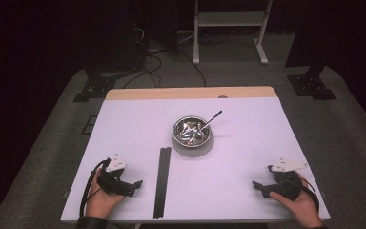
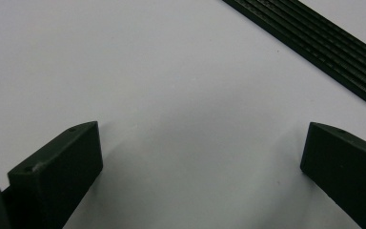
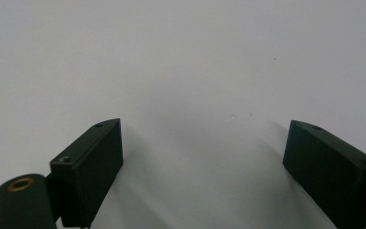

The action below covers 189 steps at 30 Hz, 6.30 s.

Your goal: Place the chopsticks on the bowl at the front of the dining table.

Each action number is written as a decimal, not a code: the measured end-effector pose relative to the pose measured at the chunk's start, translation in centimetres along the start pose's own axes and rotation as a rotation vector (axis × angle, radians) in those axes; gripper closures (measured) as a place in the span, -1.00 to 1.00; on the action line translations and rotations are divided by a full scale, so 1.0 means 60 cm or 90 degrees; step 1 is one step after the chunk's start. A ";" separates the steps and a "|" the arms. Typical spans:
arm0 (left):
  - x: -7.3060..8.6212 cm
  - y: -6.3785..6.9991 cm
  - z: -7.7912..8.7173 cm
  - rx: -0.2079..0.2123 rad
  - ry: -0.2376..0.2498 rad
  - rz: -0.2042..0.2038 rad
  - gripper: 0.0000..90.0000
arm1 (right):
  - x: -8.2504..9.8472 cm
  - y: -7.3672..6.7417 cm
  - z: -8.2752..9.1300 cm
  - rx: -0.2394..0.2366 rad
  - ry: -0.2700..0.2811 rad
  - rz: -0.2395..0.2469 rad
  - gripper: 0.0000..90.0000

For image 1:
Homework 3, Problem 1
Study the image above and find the person's left hand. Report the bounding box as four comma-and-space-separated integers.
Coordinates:
85, 167, 127, 220

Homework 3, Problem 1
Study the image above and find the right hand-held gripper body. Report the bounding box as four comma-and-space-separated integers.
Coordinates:
264, 157, 309, 202

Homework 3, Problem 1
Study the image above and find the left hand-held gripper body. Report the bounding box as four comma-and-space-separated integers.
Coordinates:
96, 153, 135, 198

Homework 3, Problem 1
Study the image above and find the black stand base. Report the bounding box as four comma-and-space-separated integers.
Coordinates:
286, 65, 337, 101
72, 65, 117, 103

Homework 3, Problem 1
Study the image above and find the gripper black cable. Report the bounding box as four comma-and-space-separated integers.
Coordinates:
79, 157, 112, 219
299, 177, 320, 213

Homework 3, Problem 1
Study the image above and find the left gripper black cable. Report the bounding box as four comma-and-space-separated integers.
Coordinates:
79, 157, 112, 219

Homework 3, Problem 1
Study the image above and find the white desk frame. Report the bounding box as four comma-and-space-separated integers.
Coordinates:
192, 0, 274, 66

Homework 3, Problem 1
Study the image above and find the dark equipment cabinet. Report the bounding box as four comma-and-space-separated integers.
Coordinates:
84, 0, 142, 73

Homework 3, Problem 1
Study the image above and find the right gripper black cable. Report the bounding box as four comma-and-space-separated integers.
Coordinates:
299, 177, 320, 213

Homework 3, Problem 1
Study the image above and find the tangle of cables under desk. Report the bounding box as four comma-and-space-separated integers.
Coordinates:
198, 31, 234, 46

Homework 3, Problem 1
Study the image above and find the white table mat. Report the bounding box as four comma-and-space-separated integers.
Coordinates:
60, 96, 332, 222

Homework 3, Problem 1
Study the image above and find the black floor cable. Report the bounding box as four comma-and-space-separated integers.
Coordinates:
177, 50, 208, 88
122, 52, 163, 90

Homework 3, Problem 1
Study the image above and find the person's right hand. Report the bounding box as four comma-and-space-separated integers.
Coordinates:
268, 173, 325, 229

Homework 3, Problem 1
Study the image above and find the stainless steel bowl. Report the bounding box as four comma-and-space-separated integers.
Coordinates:
172, 114, 212, 149

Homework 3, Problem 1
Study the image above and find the metal spoon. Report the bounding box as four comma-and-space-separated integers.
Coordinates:
184, 110, 223, 146

